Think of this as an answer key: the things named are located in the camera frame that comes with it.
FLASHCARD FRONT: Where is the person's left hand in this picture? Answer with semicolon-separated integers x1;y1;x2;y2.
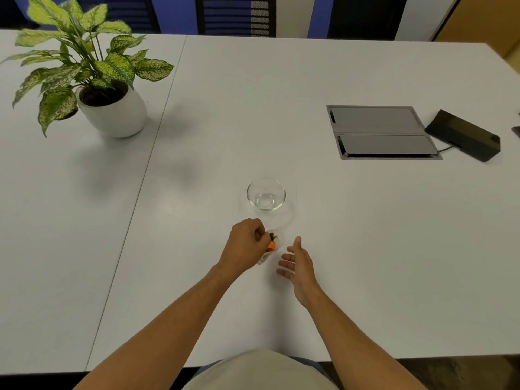
217;218;272;275

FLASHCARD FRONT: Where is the person's right hand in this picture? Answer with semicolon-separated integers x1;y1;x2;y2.
276;236;322;308

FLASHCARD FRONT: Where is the clear plastic snack bag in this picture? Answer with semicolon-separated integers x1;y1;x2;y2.
258;231;285;266

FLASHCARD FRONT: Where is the person's left forearm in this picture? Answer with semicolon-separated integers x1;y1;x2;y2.
73;264;236;390

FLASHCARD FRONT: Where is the person's right forearm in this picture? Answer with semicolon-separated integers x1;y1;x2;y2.
305;291;427;390

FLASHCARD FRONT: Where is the clear glass bowl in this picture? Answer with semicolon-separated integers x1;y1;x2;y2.
246;178;287;211

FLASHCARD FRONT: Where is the white plant pot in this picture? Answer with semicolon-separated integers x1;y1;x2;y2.
77;80;148;138

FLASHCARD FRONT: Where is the black power adapter box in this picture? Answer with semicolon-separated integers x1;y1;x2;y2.
424;109;501;162

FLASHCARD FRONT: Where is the green leafy plant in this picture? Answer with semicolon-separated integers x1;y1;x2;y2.
0;0;175;138

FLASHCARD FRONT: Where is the grey table cable hatch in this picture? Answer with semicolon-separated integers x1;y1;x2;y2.
326;105;443;160

